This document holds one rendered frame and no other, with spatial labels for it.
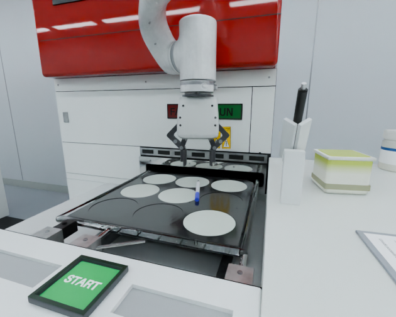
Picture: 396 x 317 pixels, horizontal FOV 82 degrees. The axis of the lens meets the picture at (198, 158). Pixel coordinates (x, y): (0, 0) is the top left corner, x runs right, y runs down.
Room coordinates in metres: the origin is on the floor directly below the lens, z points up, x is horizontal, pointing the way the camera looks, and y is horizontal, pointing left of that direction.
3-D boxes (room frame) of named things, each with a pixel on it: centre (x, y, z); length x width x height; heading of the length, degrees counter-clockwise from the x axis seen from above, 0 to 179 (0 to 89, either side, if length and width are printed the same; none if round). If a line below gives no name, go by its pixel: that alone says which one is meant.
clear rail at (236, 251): (0.36, 0.10, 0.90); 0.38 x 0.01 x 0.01; 72
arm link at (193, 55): (0.56, 0.00, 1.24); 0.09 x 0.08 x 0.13; 48
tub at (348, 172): (0.41, -0.26, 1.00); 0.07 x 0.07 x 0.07; 81
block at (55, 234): (0.32, 0.26, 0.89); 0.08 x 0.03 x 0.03; 162
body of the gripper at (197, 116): (0.56, 0.00, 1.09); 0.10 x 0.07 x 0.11; 88
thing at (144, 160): (0.74, 0.00, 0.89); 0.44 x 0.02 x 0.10; 72
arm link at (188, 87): (0.56, 0.00, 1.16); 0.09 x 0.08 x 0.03; 88
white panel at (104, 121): (0.81, 0.16, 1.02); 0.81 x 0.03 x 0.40; 72
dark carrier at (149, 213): (0.53, 0.05, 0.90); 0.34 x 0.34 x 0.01; 72
